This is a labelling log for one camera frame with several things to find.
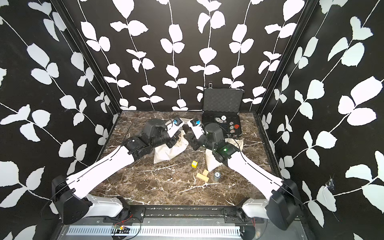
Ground cream cloth bag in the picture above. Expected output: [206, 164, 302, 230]
[154, 131, 189, 164]
[206, 138, 244, 172]

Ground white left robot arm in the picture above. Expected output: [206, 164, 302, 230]
[52, 117, 184, 225]

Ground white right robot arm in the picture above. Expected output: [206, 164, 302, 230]
[186, 118, 303, 230]

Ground long wooden block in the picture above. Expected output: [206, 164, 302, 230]
[196, 173, 209, 183]

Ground metal tape roll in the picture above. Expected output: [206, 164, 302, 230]
[213, 172, 221, 182]

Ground black poker chip case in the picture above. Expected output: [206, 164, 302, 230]
[202, 85, 244, 139]

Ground white perforated strip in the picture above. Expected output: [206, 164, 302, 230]
[66, 226, 241, 238]

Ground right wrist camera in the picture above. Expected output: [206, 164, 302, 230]
[191, 118, 201, 127]

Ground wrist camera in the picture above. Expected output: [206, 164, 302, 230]
[172, 117, 184, 127]
[191, 118, 201, 127]

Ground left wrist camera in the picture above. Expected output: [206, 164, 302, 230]
[172, 117, 184, 127]

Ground black mounting rail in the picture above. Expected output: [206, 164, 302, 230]
[103, 204, 304, 226]

